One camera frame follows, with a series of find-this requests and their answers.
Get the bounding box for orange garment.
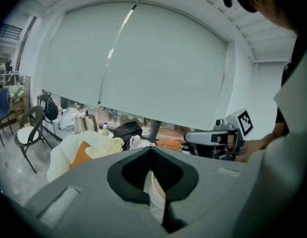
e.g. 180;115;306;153
154;138;184;154

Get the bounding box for blue chair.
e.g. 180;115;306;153
0;87;14;147

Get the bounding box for orange cushion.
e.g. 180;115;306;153
69;141;94;170

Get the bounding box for black backpack with white cord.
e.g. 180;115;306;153
36;90;59;121

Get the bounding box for round white side table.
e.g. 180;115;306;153
143;170;167;209

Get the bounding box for cream clothes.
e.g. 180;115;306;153
84;136;125;159

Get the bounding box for person's right hand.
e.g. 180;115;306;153
227;134;240;150

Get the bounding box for white beanbag chair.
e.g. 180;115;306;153
46;130;126;183

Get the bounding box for dark chair with white seat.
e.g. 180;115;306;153
14;105;54;174

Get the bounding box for wooden shelf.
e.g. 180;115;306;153
9;75;32;125

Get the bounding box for white strap pouch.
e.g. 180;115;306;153
130;135;142;150

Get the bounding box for person's head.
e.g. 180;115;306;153
242;0;301;32

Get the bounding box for black window post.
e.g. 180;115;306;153
149;119;162;147

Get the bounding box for white roller blind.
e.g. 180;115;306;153
99;1;228;131
41;2;138;109

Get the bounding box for person's right forearm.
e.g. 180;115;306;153
236;131;278;163

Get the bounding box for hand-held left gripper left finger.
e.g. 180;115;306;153
24;147;166;238

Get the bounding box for light green cloth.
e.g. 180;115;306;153
7;84;26;97

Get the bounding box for black stair railing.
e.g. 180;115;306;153
0;23;23;42

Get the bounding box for person's black shirt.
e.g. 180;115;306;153
274;32;302;138

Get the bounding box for beige tote bag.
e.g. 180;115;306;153
74;112;99;135

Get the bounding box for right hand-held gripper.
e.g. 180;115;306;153
183;109;255;161

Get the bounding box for white plastic bag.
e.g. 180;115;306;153
58;107;81;131

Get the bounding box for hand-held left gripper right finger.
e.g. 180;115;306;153
150;147;248;238

